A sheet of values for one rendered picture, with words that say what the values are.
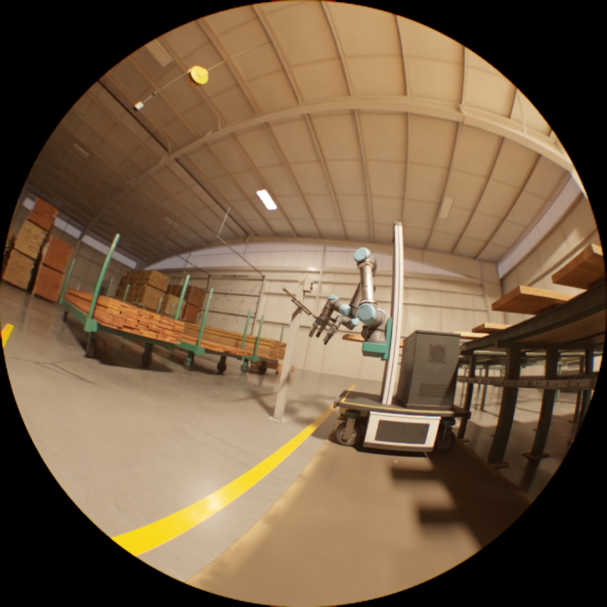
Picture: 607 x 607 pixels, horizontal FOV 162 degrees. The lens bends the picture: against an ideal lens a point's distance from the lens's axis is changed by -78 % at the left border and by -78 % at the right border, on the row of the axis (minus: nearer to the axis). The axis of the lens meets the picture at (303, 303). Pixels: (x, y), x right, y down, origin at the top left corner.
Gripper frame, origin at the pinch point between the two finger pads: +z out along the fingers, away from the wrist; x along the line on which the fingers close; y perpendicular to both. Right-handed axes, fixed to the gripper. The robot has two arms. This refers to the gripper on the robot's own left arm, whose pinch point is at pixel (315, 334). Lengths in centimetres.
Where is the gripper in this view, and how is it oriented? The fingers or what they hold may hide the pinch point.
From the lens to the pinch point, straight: 155.8
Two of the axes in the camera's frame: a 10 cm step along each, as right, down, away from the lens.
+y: -7.8, -4.4, 4.5
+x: -4.2, -1.7, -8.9
